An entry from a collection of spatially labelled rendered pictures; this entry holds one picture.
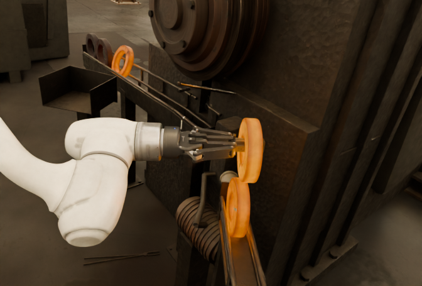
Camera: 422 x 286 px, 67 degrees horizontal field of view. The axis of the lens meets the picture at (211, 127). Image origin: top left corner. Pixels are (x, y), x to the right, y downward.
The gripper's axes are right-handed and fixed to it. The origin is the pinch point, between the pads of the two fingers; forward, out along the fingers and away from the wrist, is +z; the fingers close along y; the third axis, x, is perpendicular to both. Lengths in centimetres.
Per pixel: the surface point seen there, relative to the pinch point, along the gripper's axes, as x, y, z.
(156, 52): -4, -85, -31
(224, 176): -21.3, -15.0, -2.9
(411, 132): -28, -61, 89
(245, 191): -12.2, 2.3, 0.3
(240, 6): 26.8, -28.3, -1.5
